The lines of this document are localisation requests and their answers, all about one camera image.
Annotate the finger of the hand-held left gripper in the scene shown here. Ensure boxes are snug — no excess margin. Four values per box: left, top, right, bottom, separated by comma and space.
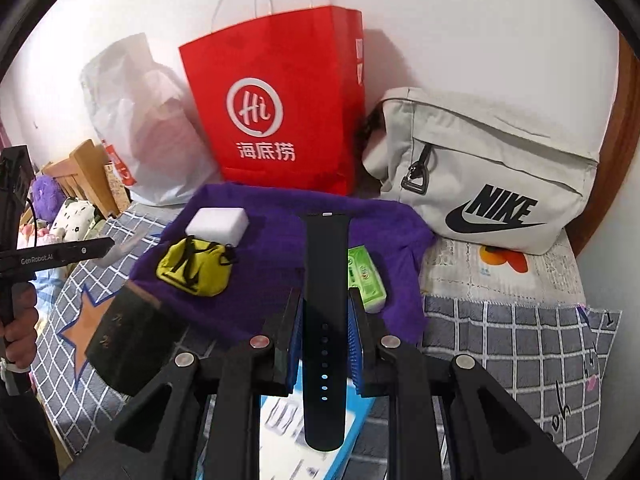
75, 237, 117, 264

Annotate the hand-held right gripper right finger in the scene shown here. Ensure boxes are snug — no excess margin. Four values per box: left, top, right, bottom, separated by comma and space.
348, 290, 581, 480

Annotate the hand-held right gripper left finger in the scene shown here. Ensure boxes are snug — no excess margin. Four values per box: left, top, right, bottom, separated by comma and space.
75, 287, 305, 480

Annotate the black watch strap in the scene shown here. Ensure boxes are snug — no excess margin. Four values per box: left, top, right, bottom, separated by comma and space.
299, 211, 353, 453

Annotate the green tissue packet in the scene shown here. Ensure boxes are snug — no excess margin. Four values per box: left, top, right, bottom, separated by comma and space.
347, 246, 390, 313

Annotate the purple cloth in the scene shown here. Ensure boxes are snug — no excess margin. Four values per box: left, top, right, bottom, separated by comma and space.
129, 183, 436, 346

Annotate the yellow pouch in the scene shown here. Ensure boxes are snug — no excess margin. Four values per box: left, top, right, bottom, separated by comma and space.
156, 237, 236, 298

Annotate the white foam block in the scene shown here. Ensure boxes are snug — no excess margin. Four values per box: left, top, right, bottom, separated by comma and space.
185, 208, 250, 248

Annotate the person's left hand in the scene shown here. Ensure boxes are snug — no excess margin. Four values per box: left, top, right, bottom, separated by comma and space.
0, 285, 40, 376

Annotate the purple plush toy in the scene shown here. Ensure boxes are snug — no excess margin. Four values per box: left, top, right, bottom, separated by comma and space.
31, 175, 68, 221

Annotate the white polka dot pillow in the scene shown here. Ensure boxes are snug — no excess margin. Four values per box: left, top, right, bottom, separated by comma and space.
50, 199, 106, 243

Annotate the wooden headboard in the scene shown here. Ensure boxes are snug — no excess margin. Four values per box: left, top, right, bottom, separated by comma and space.
42, 139, 121, 218

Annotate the blue tissue pack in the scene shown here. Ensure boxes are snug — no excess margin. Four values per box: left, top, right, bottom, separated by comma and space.
197, 360, 373, 480

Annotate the dark green tea tin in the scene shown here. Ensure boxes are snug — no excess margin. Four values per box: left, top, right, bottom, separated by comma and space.
85, 280, 191, 396

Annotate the white plastic shopping bag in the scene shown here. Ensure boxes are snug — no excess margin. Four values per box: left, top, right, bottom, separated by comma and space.
80, 32, 221, 207

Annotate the grey checked star cloth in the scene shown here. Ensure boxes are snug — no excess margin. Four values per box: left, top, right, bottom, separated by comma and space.
37, 205, 623, 461

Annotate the grey waist bag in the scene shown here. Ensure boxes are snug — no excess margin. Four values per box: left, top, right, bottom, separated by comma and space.
361, 86, 601, 255

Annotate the red paper bag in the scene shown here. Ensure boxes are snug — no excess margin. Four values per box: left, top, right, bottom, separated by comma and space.
179, 0, 366, 196

